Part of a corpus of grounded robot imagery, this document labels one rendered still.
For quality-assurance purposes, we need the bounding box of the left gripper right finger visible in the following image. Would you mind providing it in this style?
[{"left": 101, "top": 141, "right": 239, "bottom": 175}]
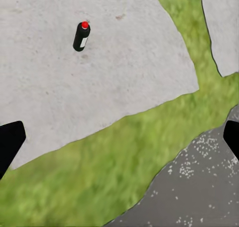
[{"left": 223, "top": 120, "right": 239, "bottom": 161}]

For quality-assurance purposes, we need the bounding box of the insectifuge atomizer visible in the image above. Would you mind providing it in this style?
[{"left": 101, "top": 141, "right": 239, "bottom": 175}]
[{"left": 73, "top": 21, "right": 91, "bottom": 51}]

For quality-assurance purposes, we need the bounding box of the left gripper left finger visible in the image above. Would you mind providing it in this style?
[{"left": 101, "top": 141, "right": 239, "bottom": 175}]
[{"left": 0, "top": 121, "right": 26, "bottom": 180}]

